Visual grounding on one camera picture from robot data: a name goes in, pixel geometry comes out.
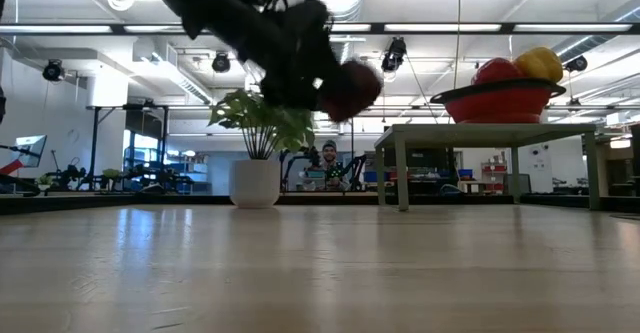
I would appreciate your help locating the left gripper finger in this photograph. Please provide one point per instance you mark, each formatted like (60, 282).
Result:
(337, 80)

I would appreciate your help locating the dark red bell pepper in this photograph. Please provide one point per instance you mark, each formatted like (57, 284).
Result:
(362, 90)

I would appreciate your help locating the big red apple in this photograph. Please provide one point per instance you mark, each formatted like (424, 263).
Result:
(496, 70)

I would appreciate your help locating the yellow bell pepper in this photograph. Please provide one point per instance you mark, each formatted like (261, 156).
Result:
(540, 64)

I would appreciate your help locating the red colander black rim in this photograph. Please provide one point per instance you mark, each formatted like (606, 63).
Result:
(500, 104)

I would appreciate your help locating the black background robot arm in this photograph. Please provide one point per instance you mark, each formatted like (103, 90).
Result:
(295, 168)
(356, 168)

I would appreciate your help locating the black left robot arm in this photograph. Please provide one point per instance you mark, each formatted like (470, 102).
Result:
(200, 3)

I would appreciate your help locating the black ceiling spotlight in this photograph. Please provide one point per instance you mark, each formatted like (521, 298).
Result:
(576, 63)
(52, 70)
(221, 62)
(394, 54)

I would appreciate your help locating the person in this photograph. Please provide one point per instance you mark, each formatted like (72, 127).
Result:
(331, 167)

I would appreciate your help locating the green plant white pot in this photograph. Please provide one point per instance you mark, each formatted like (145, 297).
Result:
(255, 183)

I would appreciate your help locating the grey table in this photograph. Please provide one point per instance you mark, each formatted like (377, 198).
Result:
(480, 134)

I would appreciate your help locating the black overhead frame bar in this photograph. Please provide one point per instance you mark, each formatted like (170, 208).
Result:
(450, 28)

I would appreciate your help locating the black aluminium frame rail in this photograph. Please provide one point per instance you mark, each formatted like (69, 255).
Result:
(450, 199)

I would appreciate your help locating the black metal frame stand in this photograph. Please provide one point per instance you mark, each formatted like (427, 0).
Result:
(95, 128)

